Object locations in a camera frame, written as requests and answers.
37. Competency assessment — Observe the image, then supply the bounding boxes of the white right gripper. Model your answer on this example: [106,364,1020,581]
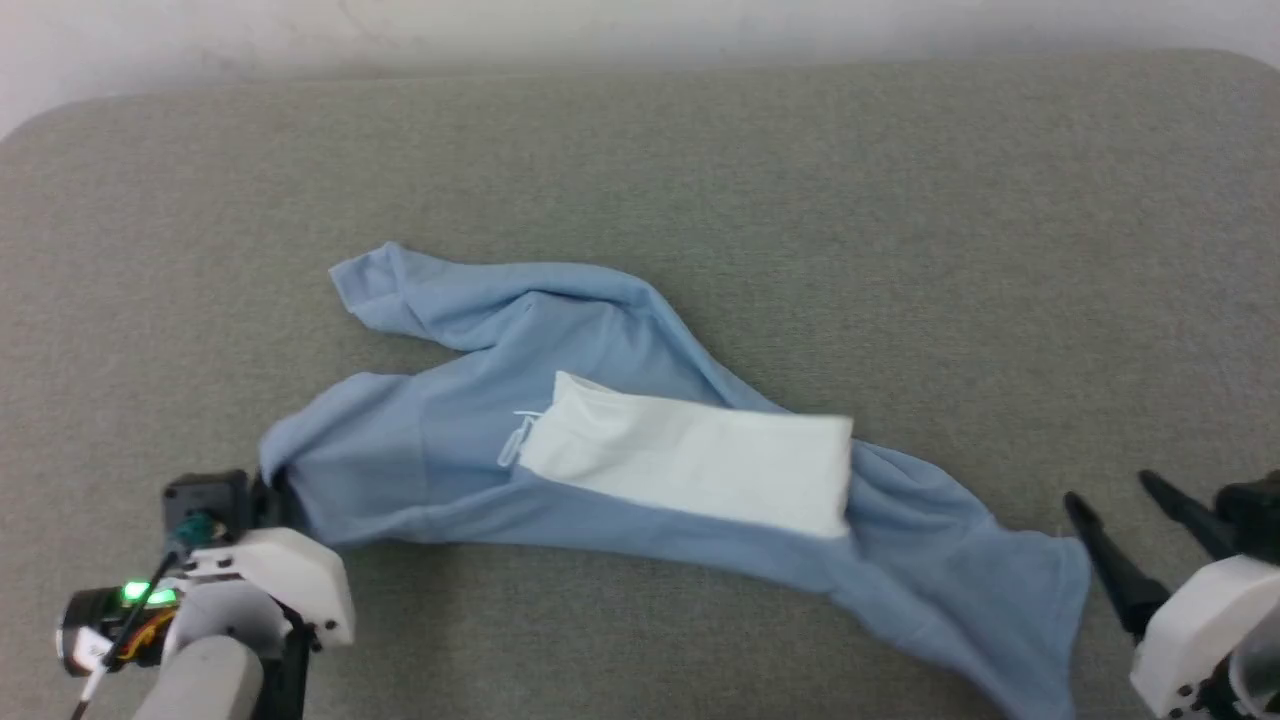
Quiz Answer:
[1065,470,1280,717]

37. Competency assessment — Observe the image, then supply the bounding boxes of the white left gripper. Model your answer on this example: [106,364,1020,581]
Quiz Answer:
[57,470,356,676]

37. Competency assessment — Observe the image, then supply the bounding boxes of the grey fabric sofa seat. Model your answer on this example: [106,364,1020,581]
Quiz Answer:
[0,48,1280,720]

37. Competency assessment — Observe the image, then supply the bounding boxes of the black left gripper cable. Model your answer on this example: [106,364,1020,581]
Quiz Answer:
[70,545,191,720]

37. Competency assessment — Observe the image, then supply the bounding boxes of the light blue white shirt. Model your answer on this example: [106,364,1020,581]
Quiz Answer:
[258,240,1093,720]

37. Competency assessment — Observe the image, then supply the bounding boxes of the orange yellow wire bundle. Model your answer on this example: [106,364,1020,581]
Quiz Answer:
[125,610,179,656]

